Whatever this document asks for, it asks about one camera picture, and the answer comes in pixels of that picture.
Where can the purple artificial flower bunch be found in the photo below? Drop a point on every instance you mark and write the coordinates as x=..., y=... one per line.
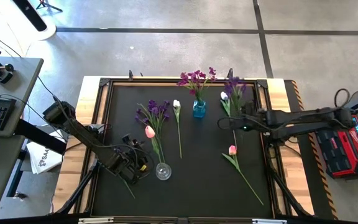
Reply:
x=235, y=88
x=130, y=191
x=154, y=107

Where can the white metal bracket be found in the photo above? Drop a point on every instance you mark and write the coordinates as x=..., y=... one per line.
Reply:
x=95, y=220
x=269, y=221

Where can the blue glass vase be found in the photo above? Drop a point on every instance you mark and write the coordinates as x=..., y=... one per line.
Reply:
x=199, y=109

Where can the black tripod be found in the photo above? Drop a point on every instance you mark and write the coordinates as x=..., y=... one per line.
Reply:
x=43, y=3

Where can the white printed bag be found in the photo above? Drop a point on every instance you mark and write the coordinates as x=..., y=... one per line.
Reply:
x=43, y=158

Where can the magenta artificial flower bunch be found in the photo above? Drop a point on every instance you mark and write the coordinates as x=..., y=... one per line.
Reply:
x=194, y=76

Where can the black diagonal support bar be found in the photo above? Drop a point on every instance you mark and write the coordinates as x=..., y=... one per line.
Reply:
x=39, y=137

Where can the clear glass vase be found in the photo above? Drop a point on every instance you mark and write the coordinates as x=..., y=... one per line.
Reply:
x=163, y=171

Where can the red black power station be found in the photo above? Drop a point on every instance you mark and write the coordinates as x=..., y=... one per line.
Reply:
x=343, y=152

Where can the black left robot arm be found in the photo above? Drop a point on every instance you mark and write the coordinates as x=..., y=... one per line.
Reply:
x=79, y=133

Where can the black ramp with hazard stripes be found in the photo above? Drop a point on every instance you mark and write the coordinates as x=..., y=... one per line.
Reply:
x=306, y=186

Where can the black table mat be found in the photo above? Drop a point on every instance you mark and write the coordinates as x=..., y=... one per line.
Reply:
x=197, y=193

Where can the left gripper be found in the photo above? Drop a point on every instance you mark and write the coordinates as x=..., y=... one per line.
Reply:
x=132, y=165

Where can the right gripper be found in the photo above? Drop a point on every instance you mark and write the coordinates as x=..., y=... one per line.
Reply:
x=253, y=121

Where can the blue desk leg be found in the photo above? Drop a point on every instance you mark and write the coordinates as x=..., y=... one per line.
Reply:
x=14, y=180

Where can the white stand with black panel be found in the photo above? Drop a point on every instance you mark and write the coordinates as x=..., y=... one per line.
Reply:
x=33, y=15

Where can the white artificial tulip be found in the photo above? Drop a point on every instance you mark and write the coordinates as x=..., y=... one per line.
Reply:
x=224, y=96
x=176, y=103

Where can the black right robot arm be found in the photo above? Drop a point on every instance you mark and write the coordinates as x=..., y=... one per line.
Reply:
x=306, y=119

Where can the pink artificial tulip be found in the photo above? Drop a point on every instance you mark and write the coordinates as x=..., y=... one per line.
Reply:
x=149, y=131
x=232, y=150

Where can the black clamp post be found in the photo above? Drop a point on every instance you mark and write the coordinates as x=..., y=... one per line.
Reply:
x=230, y=74
x=131, y=75

